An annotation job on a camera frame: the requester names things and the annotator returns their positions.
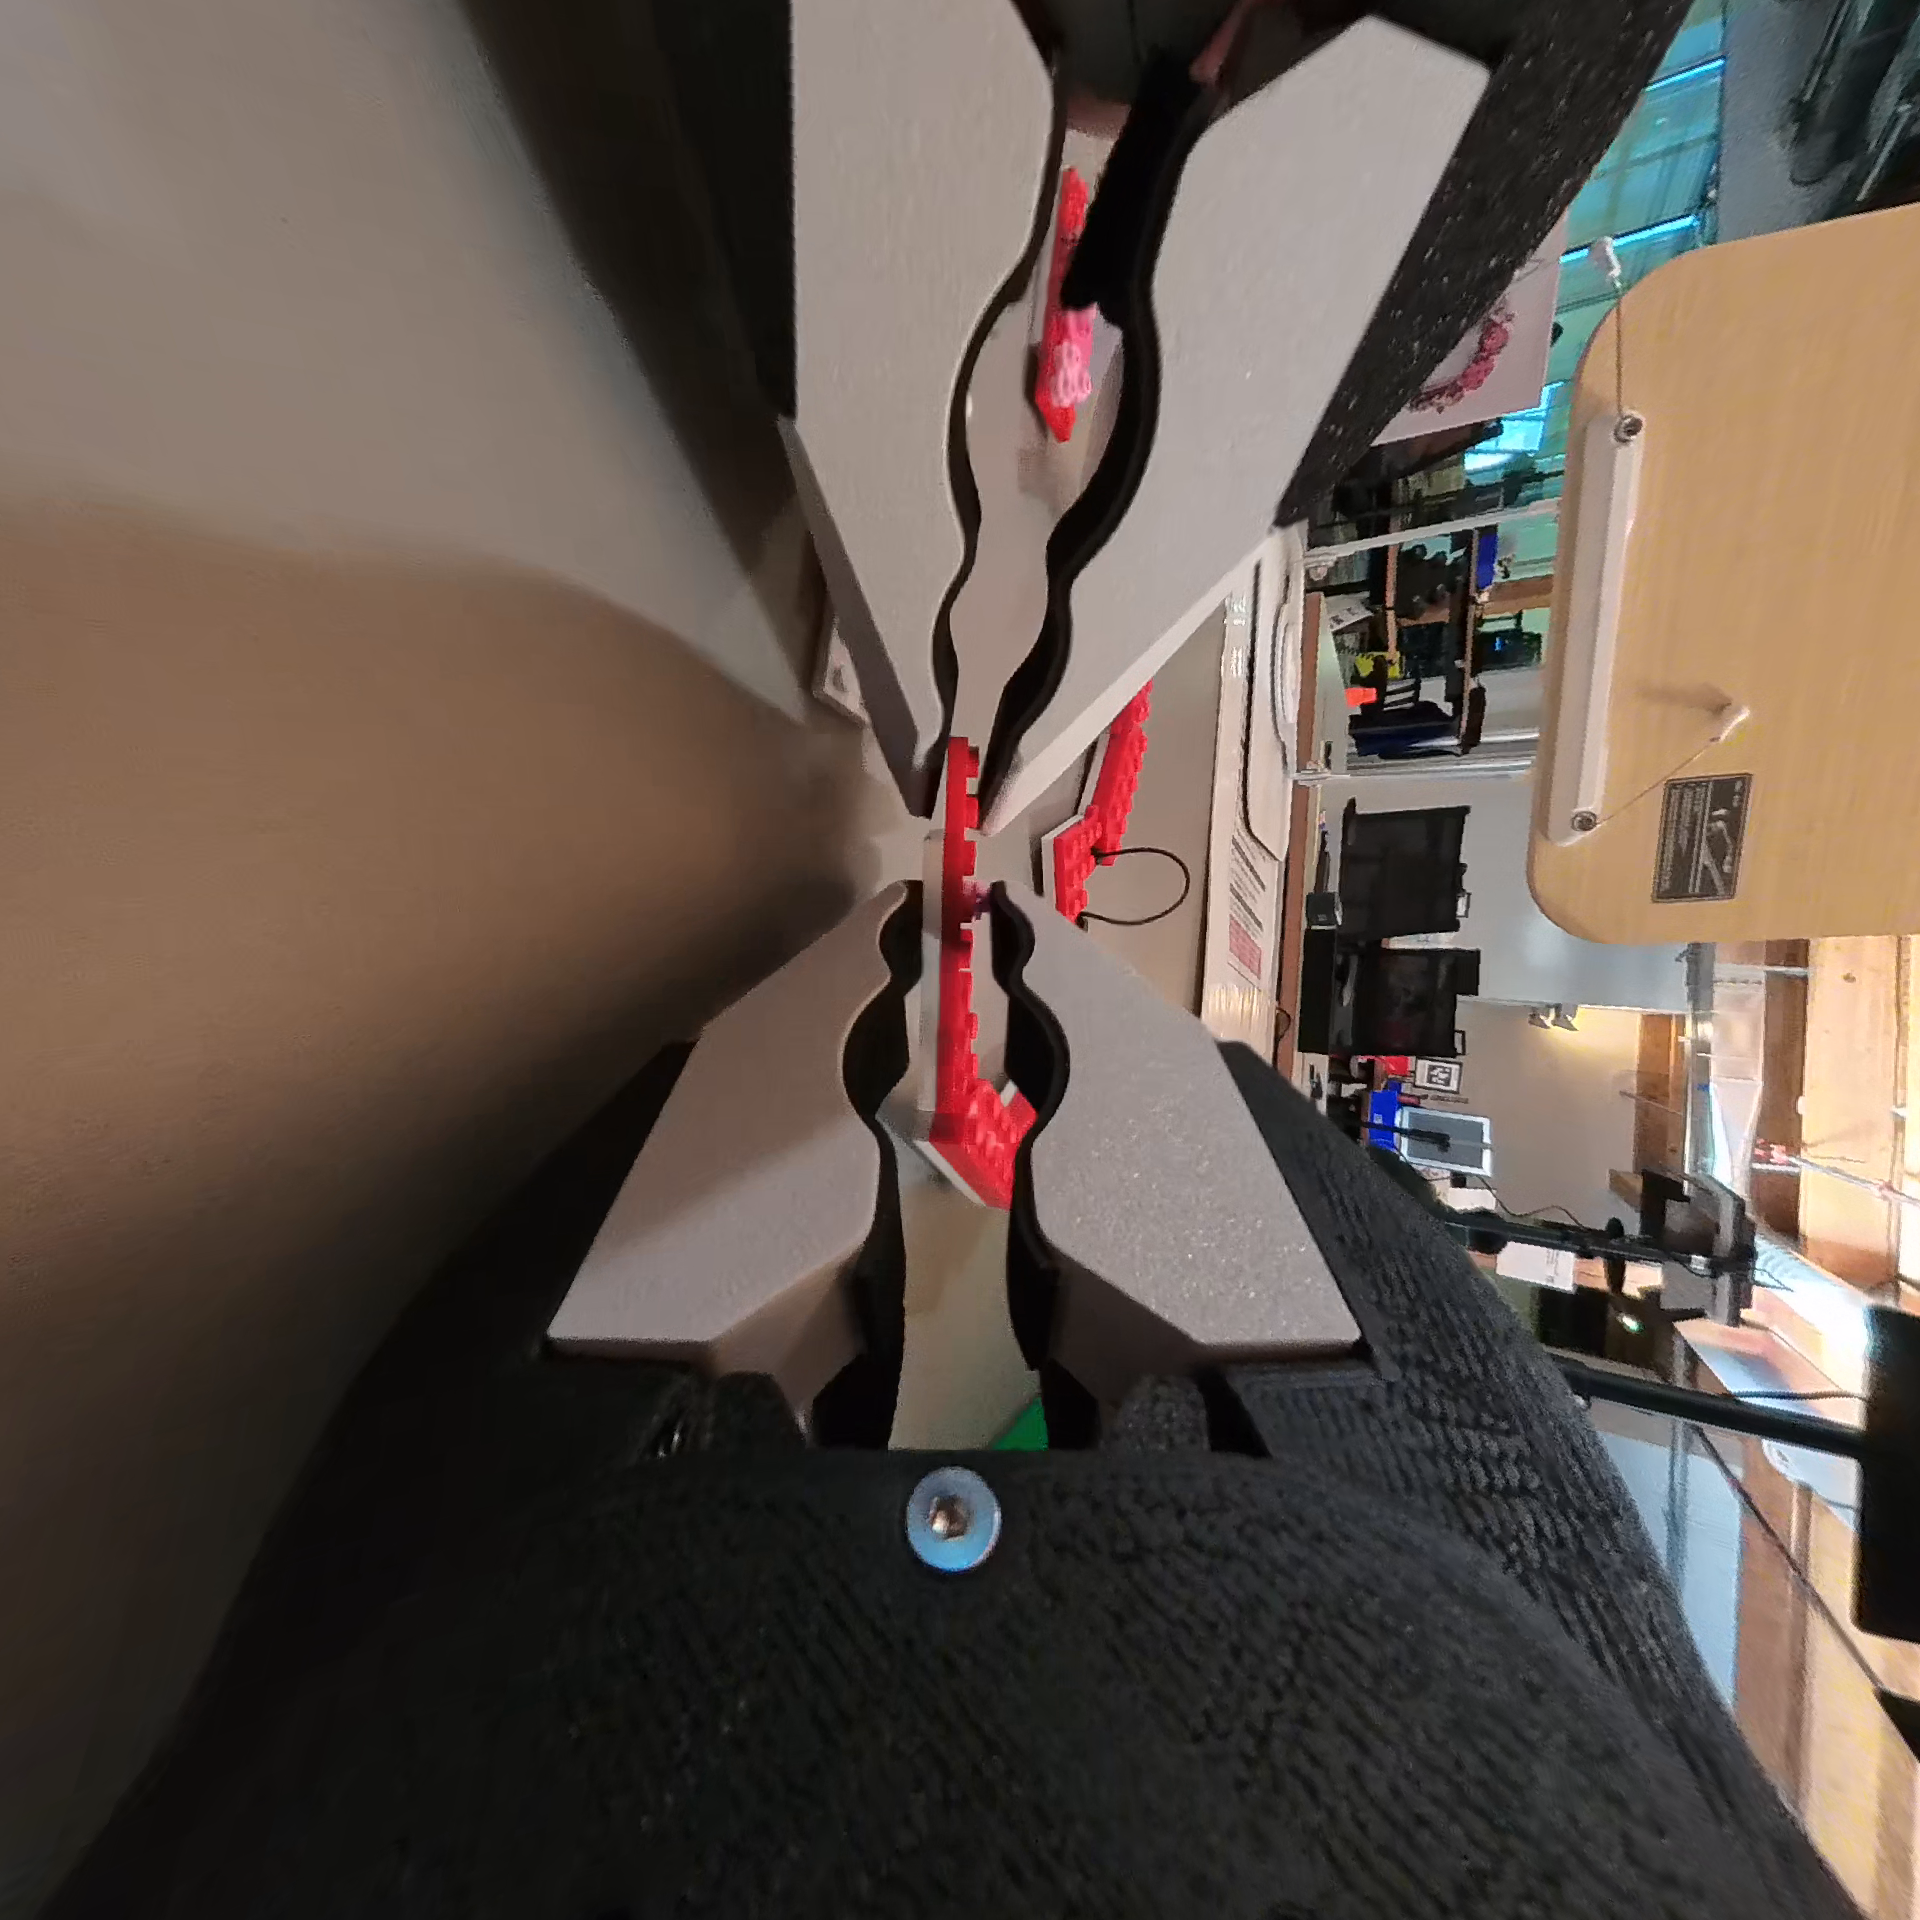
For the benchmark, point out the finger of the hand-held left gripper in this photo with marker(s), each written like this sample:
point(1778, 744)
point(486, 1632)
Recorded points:
point(1290, 299)
point(887, 299)

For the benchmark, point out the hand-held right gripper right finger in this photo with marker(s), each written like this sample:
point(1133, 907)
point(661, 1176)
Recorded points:
point(1186, 1186)

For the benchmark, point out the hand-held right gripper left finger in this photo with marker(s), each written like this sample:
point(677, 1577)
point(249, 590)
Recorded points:
point(735, 1171)

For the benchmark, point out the red and pink lego segment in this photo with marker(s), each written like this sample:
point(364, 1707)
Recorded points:
point(1063, 360)

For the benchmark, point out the white card with pink wreath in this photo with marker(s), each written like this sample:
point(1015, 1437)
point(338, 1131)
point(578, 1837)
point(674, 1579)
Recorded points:
point(1479, 345)

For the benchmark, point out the white framed tablet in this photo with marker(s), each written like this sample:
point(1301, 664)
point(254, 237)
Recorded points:
point(1443, 1139)

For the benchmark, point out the instruction sheet in plastic sleeve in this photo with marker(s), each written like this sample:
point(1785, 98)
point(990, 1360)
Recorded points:
point(1245, 916)

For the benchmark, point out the large green storage bin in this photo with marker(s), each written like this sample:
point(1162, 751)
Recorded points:
point(1022, 1424)

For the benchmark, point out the light wood panel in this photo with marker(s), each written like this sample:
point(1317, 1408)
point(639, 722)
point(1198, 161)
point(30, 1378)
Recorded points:
point(1785, 571)

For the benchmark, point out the black stand with clamp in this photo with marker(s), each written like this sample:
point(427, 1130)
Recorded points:
point(1694, 1403)

